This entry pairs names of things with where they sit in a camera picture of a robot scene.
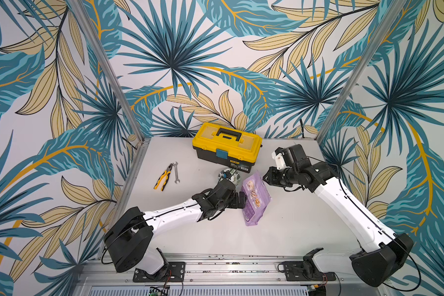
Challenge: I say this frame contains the silver wrench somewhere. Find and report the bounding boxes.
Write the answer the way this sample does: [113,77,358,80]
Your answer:
[173,162,180,184]

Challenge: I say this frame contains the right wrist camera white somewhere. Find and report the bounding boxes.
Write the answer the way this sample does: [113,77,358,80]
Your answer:
[272,148,286,170]

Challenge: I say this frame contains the green leaf pattern bowl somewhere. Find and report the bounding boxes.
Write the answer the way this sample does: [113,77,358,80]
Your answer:
[218,168,242,186]

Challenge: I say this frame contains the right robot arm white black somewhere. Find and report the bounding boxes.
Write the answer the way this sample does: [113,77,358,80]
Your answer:
[263,144,414,287]

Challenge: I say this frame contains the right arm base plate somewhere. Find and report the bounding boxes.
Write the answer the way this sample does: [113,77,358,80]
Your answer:
[276,261,337,283]

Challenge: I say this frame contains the aluminium rail frame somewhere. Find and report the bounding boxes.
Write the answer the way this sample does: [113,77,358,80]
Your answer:
[73,253,389,296]

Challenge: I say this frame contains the yellow black pliers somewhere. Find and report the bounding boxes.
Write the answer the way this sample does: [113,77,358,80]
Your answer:
[154,163,173,191]

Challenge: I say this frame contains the purple oats bag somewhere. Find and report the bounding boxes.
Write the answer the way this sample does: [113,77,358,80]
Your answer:
[242,172,272,226]

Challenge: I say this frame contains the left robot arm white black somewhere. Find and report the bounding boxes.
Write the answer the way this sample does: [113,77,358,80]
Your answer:
[104,179,247,276]

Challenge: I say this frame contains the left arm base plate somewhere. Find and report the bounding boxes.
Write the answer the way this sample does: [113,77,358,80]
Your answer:
[133,261,186,283]

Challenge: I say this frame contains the yellow black toolbox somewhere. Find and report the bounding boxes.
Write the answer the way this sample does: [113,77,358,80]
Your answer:
[192,123,263,173]

